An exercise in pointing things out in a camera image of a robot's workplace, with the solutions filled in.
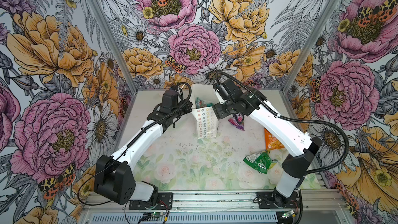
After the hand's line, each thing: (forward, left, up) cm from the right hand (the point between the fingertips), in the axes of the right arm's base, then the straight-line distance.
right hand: (223, 113), depth 74 cm
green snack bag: (-14, -21, -24) cm, 34 cm away
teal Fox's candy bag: (+18, +11, -14) cm, 25 cm away
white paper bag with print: (+22, +9, -12) cm, 26 cm away
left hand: (+7, +15, -4) cm, 17 cm away
